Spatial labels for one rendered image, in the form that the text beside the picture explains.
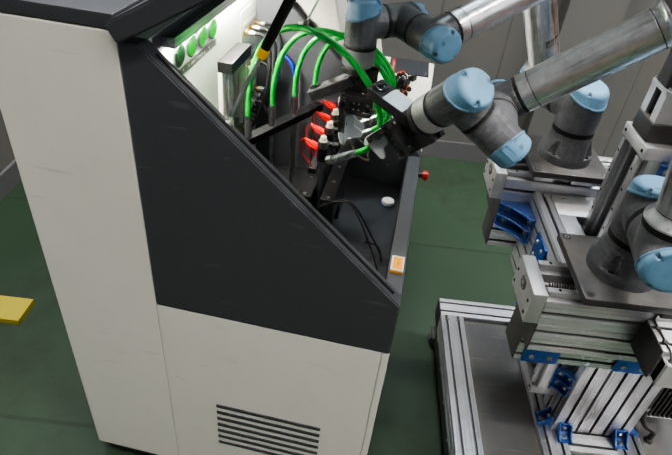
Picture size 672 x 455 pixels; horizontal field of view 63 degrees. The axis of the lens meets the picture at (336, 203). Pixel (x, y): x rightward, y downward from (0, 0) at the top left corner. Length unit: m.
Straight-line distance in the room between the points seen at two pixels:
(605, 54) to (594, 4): 2.29
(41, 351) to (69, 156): 1.35
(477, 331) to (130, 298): 1.35
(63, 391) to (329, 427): 1.11
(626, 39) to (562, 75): 0.11
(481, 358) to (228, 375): 1.02
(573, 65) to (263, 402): 1.13
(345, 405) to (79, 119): 0.94
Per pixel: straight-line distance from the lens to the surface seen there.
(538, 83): 1.10
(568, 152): 1.69
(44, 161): 1.31
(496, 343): 2.26
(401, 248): 1.37
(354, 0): 1.24
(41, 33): 1.16
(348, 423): 1.59
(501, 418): 2.05
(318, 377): 1.46
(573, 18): 3.36
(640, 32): 1.09
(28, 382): 2.42
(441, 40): 1.18
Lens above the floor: 1.82
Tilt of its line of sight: 36 degrees down
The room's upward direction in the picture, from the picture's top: 6 degrees clockwise
